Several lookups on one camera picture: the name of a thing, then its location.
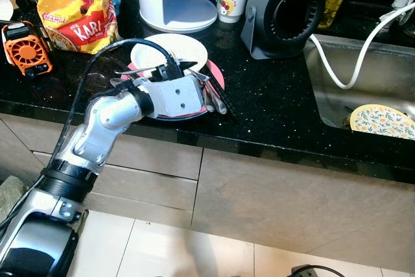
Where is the yellow floral plate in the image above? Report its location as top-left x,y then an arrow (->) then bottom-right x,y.
349,103 -> 415,141

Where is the orange black handheld fan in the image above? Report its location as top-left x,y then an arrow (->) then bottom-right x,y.
2,21 -> 54,78

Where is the dark chopstick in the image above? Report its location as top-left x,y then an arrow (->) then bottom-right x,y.
207,75 -> 233,118

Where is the yellow red snack bag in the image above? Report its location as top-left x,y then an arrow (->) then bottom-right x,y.
36,0 -> 121,55

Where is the white bowl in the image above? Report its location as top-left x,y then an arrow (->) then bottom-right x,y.
0,0 -> 15,23

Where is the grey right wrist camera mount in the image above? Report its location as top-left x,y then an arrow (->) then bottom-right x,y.
290,265 -> 313,277

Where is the white cartoon print cup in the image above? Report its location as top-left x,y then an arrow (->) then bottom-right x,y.
215,0 -> 250,25

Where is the pink round plate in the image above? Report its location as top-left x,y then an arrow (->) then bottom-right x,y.
121,60 -> 226,122

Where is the black handled utensil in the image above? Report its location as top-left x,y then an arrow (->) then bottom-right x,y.
178,60 -> 198,73

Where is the white flexible hose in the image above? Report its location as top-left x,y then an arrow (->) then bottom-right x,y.
309,1 -> 415,91

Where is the small silver spoon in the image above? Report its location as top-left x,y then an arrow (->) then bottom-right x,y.
202,69 -> 224,114

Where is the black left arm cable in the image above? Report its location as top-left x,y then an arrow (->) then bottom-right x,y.
57,38 -> 185,154

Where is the black round blower fan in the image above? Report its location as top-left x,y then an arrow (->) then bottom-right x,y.
240,0 -> 326,61

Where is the large silver spoon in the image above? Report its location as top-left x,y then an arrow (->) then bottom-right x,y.
114,65 -> 171,78

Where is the white round plate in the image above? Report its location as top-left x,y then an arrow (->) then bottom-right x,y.
130,33 -> 209,75

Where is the green floor cushion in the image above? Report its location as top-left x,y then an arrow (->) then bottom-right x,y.
0,176 -> 27,226

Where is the stainless steel sink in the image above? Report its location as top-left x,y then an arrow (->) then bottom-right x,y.
303,34 -> 415,141

